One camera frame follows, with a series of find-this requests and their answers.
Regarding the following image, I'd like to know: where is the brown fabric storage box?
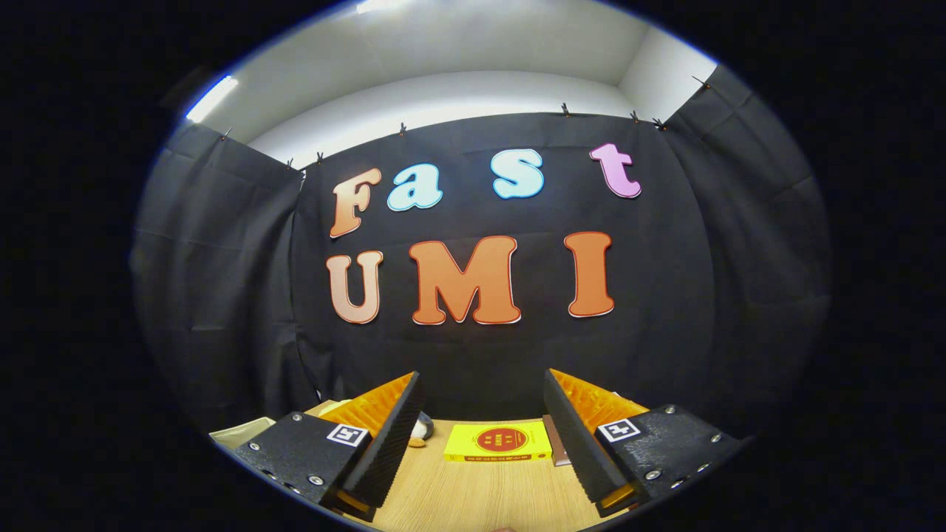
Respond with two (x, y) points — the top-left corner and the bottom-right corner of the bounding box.
(209, 417), (276, 449)

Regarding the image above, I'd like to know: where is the row of small cloth clips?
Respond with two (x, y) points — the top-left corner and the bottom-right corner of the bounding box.
(220, 74), (712, 169)

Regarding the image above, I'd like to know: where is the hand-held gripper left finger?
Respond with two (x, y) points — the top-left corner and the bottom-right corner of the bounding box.
(231, 370), (427, 523)

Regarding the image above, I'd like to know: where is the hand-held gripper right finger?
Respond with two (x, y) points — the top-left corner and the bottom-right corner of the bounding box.
(543, 368), (749, 519)

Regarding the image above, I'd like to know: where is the yellow book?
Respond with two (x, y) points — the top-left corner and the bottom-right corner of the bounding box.
(443, 423), (554, 463)

